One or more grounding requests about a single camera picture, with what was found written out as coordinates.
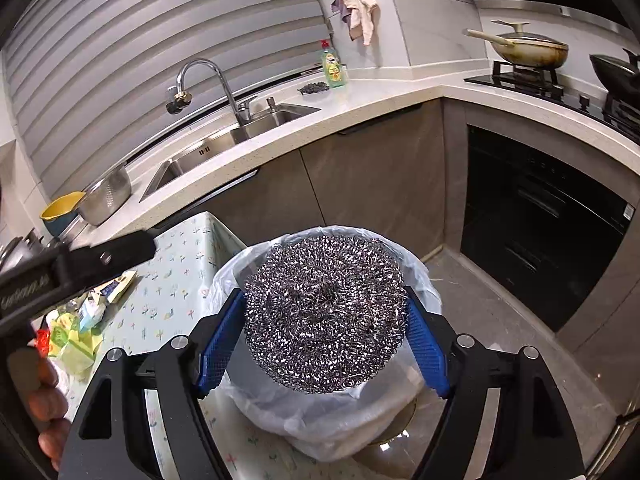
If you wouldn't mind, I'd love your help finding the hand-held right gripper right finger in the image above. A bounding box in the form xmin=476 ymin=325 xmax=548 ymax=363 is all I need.
xmin=402 ymin=285 xmax=586 ymax=480

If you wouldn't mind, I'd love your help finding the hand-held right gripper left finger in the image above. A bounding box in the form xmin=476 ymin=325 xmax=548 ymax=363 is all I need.
xmin=59 ymin=287 xmax=248 ymax=480

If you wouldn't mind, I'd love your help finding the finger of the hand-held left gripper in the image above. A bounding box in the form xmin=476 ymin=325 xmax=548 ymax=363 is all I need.
xmin=62 ymin=230 xmax=156 ymax=281

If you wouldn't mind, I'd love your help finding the steel wool scourer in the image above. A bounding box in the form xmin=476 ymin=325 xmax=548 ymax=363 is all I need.
xmin=242 ymin=237 xmax=408 ymax=395

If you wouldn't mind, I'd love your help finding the bin with translucent plastic bag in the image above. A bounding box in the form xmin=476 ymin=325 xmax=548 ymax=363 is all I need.
xmin=207 ymin=227 xmax=443 ymax=463

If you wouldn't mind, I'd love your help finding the person's left hand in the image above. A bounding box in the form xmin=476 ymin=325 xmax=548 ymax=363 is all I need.
xmin=7 ymin=347 xmax=71 ymax=471

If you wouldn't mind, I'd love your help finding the steel pot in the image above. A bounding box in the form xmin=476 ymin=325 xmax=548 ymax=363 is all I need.
xmin=0 ymin=232 xmax=53 ymax=273

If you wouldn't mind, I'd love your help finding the steel colander bowl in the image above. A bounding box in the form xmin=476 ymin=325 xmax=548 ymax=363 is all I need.
xmin=77 ymin=162 xmax=133 ymax=227

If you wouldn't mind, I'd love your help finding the blue and white packet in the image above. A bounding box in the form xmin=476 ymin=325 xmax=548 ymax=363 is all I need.
xmin=75 ymin=297 xmax=106 ymax=331

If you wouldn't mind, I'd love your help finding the table with floral tablecloth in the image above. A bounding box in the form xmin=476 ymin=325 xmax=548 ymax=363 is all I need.
xmin=50 ymin=210 xmax=326 ymax=480

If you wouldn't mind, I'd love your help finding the yellow and blue bowl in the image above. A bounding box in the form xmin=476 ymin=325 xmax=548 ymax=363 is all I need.
xmin=40 ymin=191 xmax=87 ymax=238

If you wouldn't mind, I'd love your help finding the yellow green snack packet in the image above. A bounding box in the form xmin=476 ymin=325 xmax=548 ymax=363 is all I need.
xmin=47 ymin=310 xmax=103 ymax=376

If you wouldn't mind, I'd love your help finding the black built-in oven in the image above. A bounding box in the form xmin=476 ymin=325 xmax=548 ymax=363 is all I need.
xmin=460 ymin=125 xmax=633 ymax=333

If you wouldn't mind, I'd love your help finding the brown kitchen cabinet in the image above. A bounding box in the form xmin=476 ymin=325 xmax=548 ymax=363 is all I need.
xmin=207 ymin=100 xmax=446 ymax=261

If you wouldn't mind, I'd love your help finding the stainless steel sink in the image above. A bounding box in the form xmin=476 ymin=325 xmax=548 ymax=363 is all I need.
xmin=140 ymin=102 xmax=321 ymax=201

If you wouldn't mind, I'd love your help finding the chrome faucet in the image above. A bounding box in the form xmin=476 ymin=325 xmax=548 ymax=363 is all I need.
xmin=166 ymin=58 xmax=258 ymax=126

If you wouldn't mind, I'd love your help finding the grey window blind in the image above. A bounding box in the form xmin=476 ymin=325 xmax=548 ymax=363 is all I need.
xmin=2 ymin=0 xmax=331 ymax=201

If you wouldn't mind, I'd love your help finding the black gas stove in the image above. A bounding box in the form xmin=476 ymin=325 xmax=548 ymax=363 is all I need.
xmin=463 ymin=60 xmax=640 ymax=133

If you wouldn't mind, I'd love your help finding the green dish soap bottle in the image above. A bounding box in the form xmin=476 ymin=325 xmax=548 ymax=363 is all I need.
xmin=320 ymin=40 xmax=349 ymax=88

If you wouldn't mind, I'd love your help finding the cream frying pan with lid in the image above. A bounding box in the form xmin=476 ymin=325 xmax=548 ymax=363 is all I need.
xmin=466 ymin=20 xmax=570 ymax=70

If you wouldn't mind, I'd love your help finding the black wok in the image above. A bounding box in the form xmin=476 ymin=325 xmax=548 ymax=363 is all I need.
xmin=589 ymin=49 xmax=640 ymax=93

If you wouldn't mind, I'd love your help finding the pink hanging cloth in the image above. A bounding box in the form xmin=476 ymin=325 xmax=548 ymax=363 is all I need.
xmin=341 ymin=0 xmax=381 ymax=46

